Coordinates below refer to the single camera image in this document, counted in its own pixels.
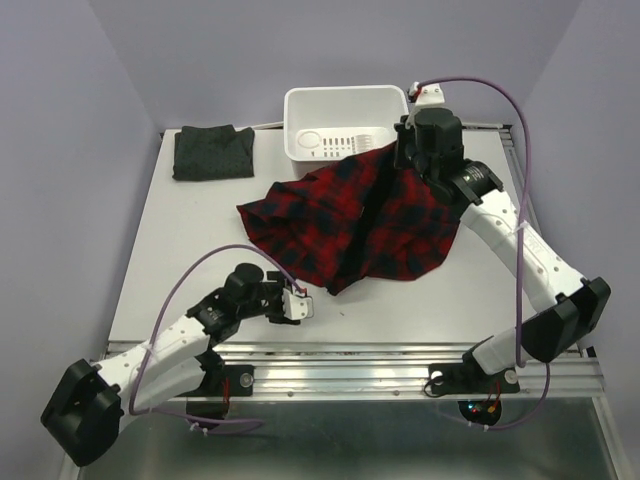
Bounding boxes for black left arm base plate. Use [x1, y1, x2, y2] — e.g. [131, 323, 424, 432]
[184, 364, 255, 431]

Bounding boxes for aluminium table rail frame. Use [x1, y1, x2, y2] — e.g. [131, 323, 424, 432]
[59, 117, 621, 480]

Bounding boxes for white plastic bin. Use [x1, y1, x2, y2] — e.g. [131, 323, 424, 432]
[283, 85, 408, 178]

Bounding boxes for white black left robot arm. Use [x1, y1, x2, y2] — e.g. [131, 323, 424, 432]
[40, 263, 306, 467]

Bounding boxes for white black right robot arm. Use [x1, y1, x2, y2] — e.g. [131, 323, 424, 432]
[394, 107, 611, 390]

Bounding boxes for grey polka dot skirt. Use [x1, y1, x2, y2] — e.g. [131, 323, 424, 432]
[172, 125, 255, 182]

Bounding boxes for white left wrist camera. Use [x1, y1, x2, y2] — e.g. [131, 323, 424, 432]
[282, 290, 314, 322]

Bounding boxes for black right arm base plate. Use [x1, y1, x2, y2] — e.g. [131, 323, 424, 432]
[423, 363, 520, 430]

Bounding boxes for red black plaid skirt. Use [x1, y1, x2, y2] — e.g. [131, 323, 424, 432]
[237, 144, 459, 296]

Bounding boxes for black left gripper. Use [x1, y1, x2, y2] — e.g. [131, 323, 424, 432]
[237, 270, 295, 323]

